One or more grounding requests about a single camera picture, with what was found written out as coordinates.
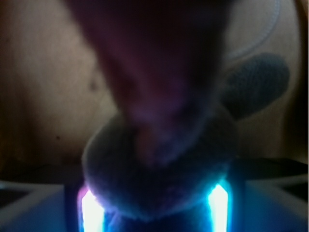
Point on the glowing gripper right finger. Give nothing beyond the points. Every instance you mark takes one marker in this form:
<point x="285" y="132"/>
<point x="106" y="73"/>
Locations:
<point x="226" y="203"/>

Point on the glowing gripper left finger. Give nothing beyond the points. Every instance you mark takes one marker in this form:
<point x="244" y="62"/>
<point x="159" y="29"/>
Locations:
<point x="82" y="210"/>

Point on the gray plush bunny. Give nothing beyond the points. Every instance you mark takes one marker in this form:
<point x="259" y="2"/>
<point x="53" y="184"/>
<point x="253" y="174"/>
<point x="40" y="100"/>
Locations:
<point x="155" y="164"/>

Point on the brown crumpled paper liner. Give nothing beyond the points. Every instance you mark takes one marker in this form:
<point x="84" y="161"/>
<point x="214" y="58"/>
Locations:
<point x="53" y="93"/>

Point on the white rubber band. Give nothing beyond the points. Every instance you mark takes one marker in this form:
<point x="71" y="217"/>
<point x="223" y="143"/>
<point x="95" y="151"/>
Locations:
<point x="260" y="39"/>

